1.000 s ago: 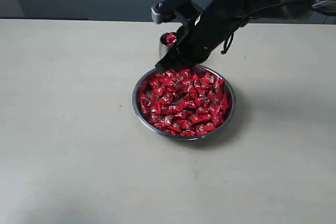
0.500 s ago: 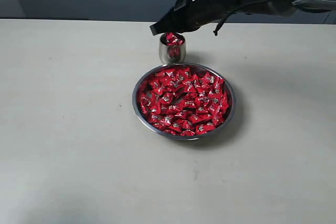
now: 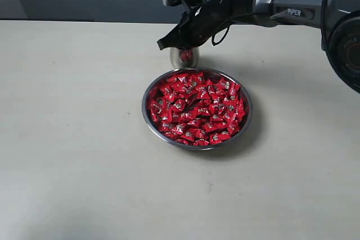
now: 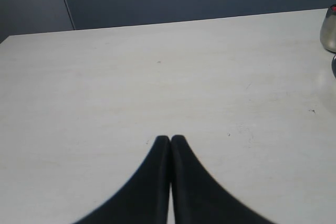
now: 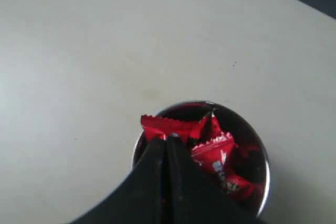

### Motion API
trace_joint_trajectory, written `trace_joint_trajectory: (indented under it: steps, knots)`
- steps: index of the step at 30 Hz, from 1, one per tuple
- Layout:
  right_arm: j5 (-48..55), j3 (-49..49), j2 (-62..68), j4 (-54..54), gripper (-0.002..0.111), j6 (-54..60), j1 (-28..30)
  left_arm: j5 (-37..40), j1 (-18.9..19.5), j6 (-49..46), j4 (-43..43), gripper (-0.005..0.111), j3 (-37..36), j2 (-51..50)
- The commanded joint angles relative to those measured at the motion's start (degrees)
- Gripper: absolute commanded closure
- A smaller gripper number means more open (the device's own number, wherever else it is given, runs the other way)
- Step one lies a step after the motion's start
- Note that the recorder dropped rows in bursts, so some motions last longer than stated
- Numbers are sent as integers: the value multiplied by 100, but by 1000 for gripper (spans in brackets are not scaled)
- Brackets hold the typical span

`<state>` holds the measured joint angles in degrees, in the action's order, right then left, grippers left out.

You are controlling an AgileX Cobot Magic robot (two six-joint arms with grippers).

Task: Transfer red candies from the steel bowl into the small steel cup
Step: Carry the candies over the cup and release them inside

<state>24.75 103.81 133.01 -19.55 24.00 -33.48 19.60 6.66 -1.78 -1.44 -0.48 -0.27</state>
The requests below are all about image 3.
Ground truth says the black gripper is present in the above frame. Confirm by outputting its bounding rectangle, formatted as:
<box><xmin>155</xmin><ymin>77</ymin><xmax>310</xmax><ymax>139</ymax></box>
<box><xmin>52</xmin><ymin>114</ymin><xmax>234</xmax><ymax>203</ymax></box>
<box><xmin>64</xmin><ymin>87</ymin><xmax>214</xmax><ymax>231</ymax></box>
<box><xmin>156</xmin><ymin>0</ymin><xmax>257</xmax><ymax>52</ymax></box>

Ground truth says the pile of red wrapped candies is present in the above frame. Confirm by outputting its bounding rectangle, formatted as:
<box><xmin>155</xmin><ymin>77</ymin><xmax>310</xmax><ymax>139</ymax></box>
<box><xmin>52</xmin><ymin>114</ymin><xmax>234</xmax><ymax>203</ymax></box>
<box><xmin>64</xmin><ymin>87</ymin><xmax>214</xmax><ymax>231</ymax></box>
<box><xmin>147</xmin><ymin>72</ymin><xmax>245</xmax><ymax>146</ymax></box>

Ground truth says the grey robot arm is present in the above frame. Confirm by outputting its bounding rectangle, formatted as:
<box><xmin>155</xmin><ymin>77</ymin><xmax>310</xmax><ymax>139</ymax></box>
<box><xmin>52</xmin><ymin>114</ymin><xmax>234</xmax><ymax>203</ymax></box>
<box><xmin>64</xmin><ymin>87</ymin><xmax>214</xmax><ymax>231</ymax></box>
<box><xmin>157</xmin><ymin>0</ymin><xmax>359</xmax><ymax>91</ymax></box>

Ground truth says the stainless steel cup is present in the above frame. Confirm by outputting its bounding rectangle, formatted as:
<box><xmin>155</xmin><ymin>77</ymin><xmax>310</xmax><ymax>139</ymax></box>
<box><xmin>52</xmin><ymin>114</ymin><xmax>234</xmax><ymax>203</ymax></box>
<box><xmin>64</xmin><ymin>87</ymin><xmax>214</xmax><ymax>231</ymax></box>
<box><xmin>170</xmin><ymin>47</ymin><xmax>200</xmax><ymax>69</ymax></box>

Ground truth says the round steel bowl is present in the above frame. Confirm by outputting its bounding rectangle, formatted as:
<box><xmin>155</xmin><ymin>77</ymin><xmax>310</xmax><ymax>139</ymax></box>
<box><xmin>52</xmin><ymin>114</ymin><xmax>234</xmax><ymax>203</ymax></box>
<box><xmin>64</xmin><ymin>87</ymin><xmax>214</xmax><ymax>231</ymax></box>
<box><xmin>141</xmin><ymin>67</ymin><xmax>254</xmax><ymax>151</ymax></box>

